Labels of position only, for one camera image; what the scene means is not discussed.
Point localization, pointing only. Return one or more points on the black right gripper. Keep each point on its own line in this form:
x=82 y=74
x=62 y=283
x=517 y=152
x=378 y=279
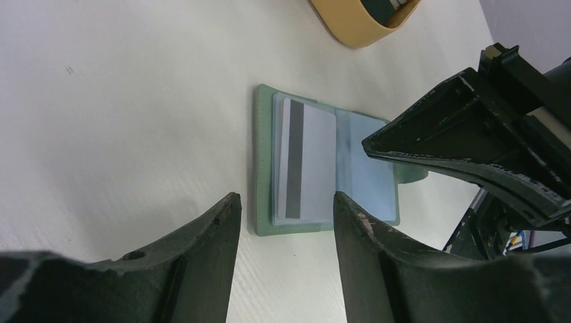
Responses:
x=465 y=129

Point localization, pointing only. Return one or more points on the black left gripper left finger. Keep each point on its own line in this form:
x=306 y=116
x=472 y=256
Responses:
x=185 y=276

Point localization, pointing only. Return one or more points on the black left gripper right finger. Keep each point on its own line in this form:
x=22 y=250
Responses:
x=387 y=276

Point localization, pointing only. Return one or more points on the white striped credit card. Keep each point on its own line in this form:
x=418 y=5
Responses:
x=304 y=163

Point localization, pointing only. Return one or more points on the yellow oval tray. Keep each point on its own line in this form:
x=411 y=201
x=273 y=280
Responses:
x=360 y=23

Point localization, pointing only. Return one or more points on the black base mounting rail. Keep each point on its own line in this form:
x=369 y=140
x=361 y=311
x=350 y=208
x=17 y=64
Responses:
x=490 y=229

